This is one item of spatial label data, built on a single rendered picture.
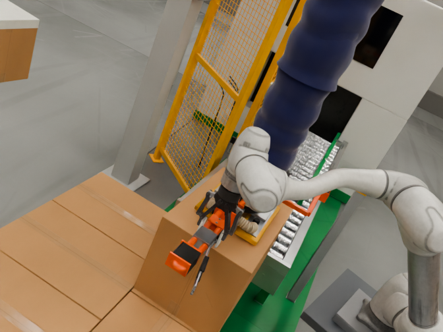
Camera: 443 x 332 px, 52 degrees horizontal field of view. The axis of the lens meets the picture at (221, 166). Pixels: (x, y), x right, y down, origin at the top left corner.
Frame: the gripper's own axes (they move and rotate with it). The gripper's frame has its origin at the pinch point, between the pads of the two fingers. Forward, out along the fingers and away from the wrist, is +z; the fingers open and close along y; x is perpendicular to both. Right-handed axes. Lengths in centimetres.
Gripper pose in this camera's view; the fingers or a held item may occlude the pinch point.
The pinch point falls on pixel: (209, 233)
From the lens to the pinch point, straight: 156.1
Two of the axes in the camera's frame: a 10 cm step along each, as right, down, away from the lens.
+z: -3.7, 8.1, 4.6
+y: -8.4, -5.0, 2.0
